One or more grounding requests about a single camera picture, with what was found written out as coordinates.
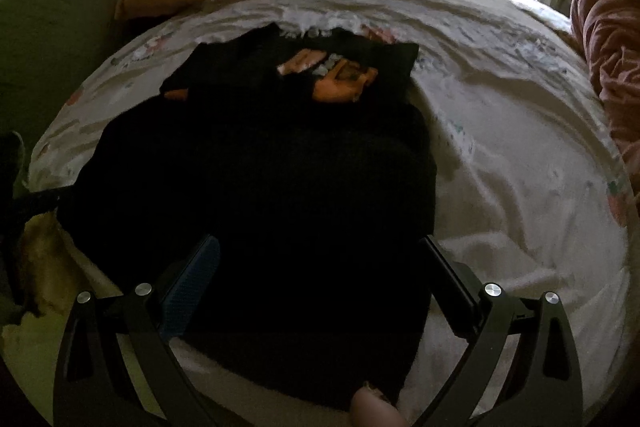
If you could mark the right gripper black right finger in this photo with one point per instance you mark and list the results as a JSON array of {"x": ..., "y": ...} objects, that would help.
[{"x": 543, "y": 386}]

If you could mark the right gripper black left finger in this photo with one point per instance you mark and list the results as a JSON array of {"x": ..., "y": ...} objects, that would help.
[{"x": 115, "y": 364}]

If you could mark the black garment with orange print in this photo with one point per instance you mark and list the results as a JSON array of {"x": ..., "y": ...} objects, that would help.
[{"x": 279, "y": 188}]

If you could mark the right hand thumb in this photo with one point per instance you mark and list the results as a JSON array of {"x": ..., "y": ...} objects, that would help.
[{"x": 369, "y": 409}]

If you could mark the white strawberry print bedsheet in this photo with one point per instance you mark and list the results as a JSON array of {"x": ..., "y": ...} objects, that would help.
[{"x": 531, "y": 189}]

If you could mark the pink rumpled blanket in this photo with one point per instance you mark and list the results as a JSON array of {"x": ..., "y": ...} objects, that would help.
[{"x": 607, "y": 33}]

